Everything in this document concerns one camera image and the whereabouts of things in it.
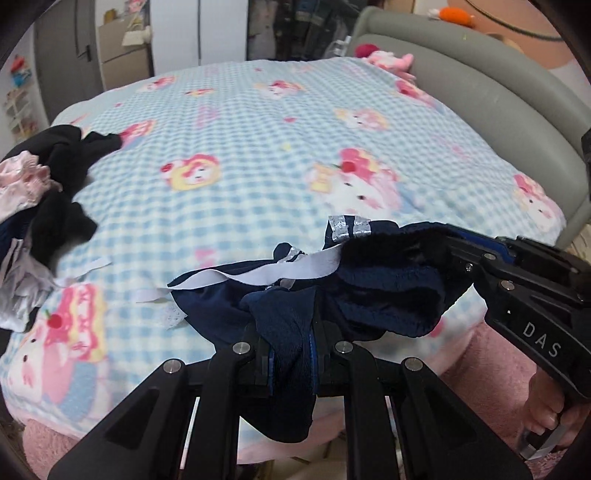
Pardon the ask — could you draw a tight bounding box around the navy blue garment white trim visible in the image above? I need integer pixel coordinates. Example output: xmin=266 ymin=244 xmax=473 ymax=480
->
xmin=135 ymin=216 xmax=469 ymax=443

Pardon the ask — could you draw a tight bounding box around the right hand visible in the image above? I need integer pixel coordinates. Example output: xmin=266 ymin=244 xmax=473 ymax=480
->
xmin=522 ymin=369 xmax=590 ymax=448

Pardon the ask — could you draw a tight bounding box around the white grey garment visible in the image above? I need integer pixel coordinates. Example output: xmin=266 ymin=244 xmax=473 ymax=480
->
xmin=1 ymin=239 xmax=57 ymax=333

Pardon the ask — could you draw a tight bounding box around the black clothing pile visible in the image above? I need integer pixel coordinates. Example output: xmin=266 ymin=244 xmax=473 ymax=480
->
xmin=0 ymin=124 xmax=123 ymax=333

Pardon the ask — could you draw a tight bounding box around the pink plush toy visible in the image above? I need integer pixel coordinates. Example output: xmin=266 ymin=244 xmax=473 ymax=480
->
xmin=353 ymin=43 xmax=416 ymax=83

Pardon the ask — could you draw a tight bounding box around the blue checkered cartoon blanket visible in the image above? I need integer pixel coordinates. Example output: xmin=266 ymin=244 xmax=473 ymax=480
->
xmin=1 ymin=58 xmax=566 ymax=437

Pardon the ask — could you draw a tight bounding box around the orange plush toy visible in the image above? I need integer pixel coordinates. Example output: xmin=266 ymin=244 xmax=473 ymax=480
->
xmin=427 ymin=7 xmax=475 ymax=28

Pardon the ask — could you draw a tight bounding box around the grey door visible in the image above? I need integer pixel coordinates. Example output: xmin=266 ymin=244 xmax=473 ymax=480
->
xmin=34 ymin=0 xmax=103 ymax=122

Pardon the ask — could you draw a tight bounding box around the cardboard boxes stack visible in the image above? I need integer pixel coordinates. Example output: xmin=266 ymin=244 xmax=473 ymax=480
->
xmin=94 ymin=1 xmax=153 ymax=90

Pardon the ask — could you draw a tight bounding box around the white wardrobe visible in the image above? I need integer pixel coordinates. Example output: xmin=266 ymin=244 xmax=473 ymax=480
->
xmin=149 ymin=0 xmax=249 ymax=75

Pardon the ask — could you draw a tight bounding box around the grey upholstered bed frame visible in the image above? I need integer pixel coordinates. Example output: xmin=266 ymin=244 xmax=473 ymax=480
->
xmin=349 ymin=7 xmax=590 ymax=249

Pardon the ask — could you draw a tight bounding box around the wall shelf with toys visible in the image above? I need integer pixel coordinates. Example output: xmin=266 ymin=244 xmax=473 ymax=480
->
xmin=3 ymin=54 xmax=38 ymax=143

